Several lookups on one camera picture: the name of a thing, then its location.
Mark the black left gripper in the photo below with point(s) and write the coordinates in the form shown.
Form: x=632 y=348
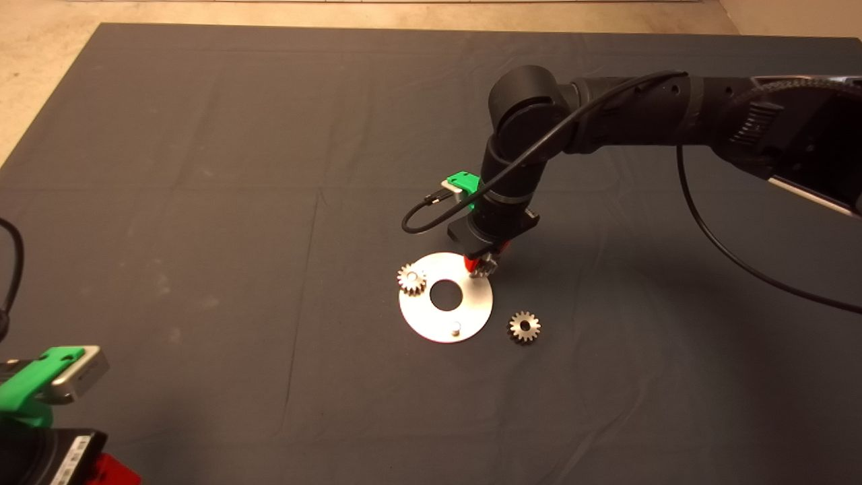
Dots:
x=47 y=461

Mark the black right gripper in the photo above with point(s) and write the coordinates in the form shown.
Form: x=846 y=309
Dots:
x=495 y=232

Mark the small steel planetary gear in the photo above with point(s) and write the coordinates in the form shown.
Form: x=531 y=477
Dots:
x=516 y=329
x=486 y=269
x=419 y=288

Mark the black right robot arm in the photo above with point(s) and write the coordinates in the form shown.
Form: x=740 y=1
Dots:
x=525 y=101

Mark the round metal carrier plate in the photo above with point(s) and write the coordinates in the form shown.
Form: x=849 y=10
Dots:
x=475 y=306

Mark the dark grey table cloth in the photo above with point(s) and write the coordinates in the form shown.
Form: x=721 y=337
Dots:
x=269 y=135

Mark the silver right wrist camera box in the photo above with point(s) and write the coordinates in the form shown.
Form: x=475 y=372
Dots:
x=452 y=192

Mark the green right camera mount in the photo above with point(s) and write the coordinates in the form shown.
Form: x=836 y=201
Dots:
x=465 y=180

